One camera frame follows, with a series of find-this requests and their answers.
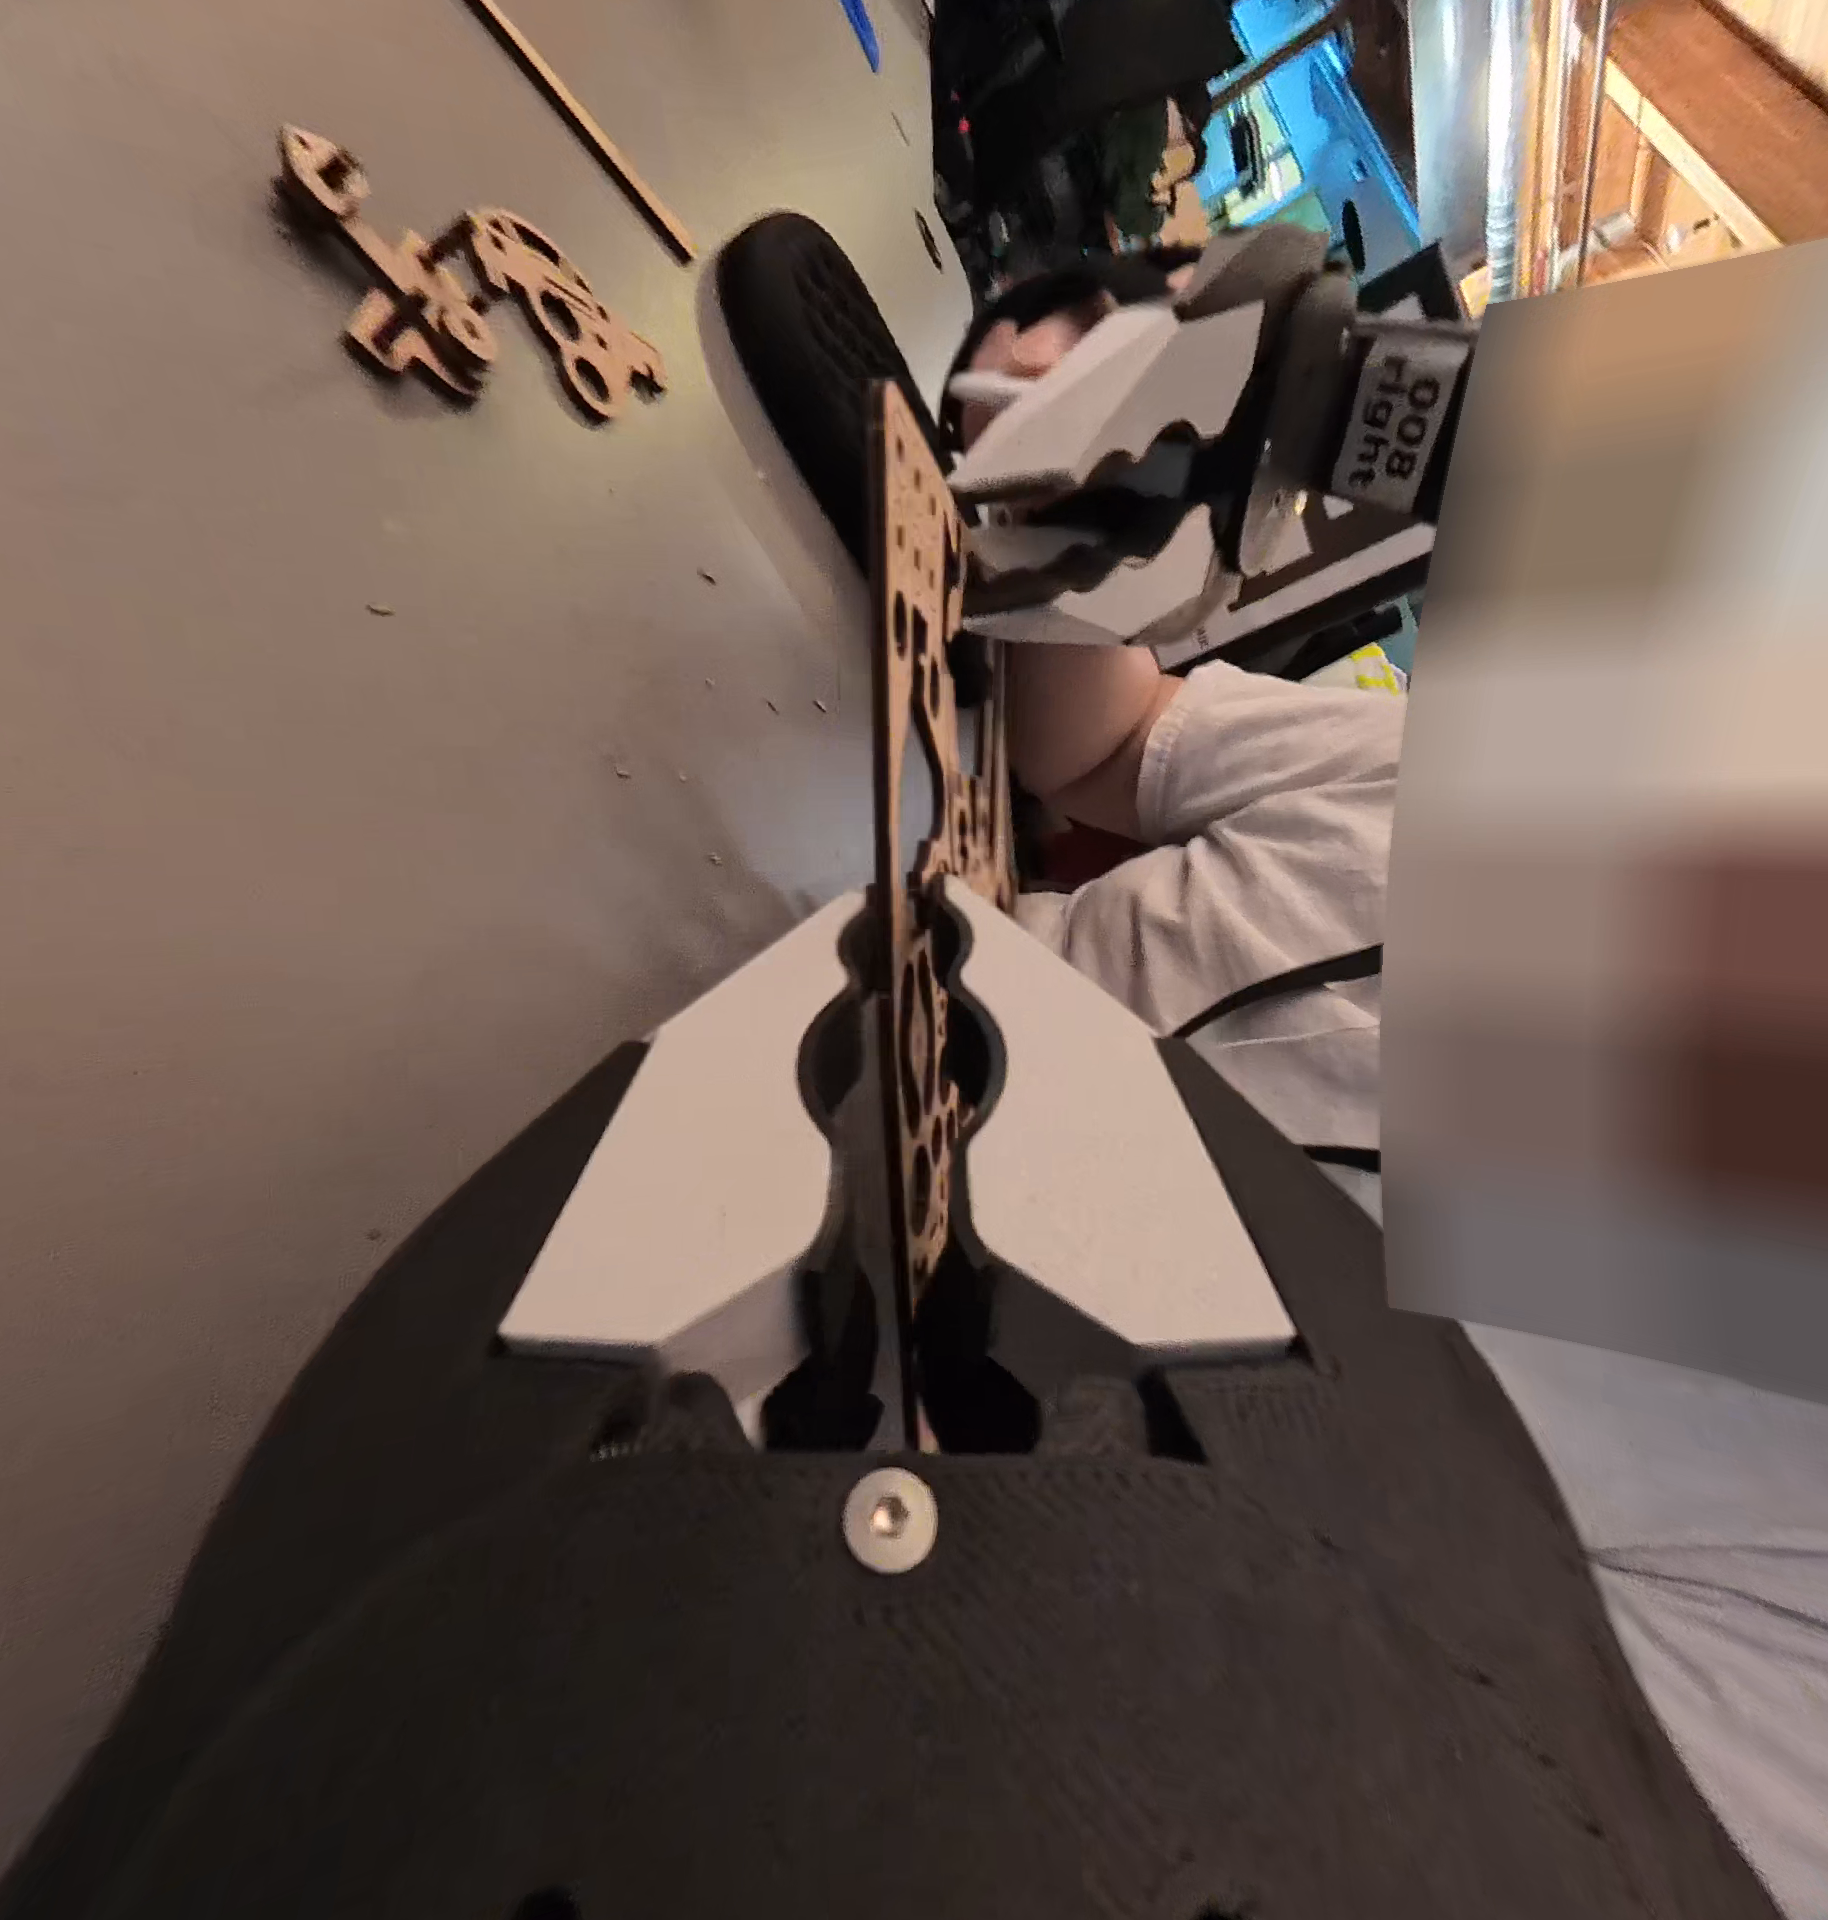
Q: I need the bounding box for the silver ventilation duct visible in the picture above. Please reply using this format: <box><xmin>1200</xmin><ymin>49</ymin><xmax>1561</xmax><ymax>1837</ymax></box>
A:
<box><xmin>1407</xmin><ymin>0</ymin><xmax>1553</xmax><ymax>310</ymax></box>

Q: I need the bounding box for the person in white shirt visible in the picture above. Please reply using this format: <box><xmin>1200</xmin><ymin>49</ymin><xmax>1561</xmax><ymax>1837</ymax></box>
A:
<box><xmin>1012</xmin><ymin>661</ymin><xmax>1828</xmax><ymax>1920</ymax></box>

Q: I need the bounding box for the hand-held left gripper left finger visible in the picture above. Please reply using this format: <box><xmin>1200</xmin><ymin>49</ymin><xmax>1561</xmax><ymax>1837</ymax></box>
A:
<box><xmin>497</xmin><ymin>883</ymin><xmax>893</xmax><ymax>1427</ymax></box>

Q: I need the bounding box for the large wooden parts sheet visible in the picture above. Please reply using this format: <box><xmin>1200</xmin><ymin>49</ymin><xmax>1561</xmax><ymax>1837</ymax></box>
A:
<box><xmin>866</xmin><ymin>377</ymin><xmax>1025</xmax><ymax>1455</ymax></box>

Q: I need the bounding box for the wooden car-shaped piece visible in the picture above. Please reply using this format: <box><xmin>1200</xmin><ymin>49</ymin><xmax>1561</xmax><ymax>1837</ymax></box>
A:
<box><xmin>457</xmin><ymin>207</ymin><xmax>667</xmax><ymax>427</ymax></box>

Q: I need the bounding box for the thin wooden stick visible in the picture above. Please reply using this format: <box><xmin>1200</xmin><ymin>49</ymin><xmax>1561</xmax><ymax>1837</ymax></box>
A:
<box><xmin>463</xmin><ymin>0</ymin><xmax>697</xmax><ymax>264</ymax></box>

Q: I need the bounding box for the person's right forearm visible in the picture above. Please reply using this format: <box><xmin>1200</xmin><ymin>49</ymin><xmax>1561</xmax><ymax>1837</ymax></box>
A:
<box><xmin>997</xmin><ymin>637</ymin><xmax>1179</xmax><ymax>845</ymax></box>

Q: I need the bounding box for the black lanyard strap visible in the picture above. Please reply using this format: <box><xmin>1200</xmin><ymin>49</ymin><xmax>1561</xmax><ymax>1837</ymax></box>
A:
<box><xmin>1165</xmin><ymin>944</ymin><xmax>1385</xmax><ymax>1174</ymax></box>

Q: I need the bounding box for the small wooden pegged assembly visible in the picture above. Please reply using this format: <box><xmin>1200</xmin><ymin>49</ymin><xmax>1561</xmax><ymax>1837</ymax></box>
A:
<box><xmin>274</xmin><ymin>124</ymin><xmax>497</xmax><ymax>398</ymax></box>

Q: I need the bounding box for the person's right hand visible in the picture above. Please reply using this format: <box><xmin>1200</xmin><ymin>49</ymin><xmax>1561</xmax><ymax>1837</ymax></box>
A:
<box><xmin>956</xmin><ymin>308</ymin><xmax>1113</xmax><ymax>398</ymax></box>

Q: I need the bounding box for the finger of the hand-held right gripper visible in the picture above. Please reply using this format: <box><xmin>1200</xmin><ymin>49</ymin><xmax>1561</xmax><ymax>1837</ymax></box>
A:
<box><xmin>945</xmin><ymin>298</ymin><xmax>1267</xmax><ymax>508</ymax></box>
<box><xmin>961</xmin><ymin>488</ymin><xmax>1251</xmax><ymax>650</ymax></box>

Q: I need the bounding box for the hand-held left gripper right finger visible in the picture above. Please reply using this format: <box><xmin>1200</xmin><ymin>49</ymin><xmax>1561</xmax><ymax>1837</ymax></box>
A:
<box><xmin>930</xmin><ymin>872</ymin><xmax>1303</xmax><ymax>1423</ymax></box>

